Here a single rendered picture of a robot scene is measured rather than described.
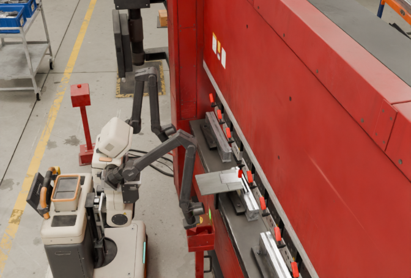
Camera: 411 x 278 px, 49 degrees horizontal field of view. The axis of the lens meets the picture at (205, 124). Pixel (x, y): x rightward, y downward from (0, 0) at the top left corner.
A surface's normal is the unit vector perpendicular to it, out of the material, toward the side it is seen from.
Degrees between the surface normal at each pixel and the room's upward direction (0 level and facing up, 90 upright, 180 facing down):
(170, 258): 0
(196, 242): 90
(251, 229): 0
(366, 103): 90
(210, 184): 0
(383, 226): 90
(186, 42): 90
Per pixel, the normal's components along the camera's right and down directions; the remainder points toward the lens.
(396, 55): 0.01, -0.81
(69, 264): 0.07, 0.58
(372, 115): -0.97, 0.14
